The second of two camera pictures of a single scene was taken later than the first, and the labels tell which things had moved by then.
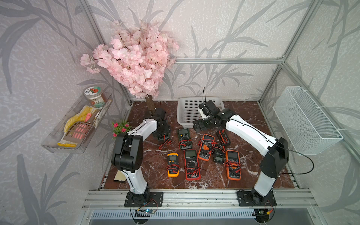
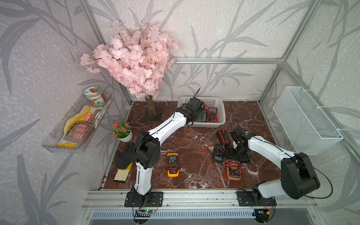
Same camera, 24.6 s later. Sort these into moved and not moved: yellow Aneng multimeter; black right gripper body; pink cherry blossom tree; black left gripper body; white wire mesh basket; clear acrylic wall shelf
Moved: black left gripper body; black right gripper body
Not moved: pink cherry blossom tree; clear acrylic wall shelf; yellow Aneng multimeter; white wire mesh basket
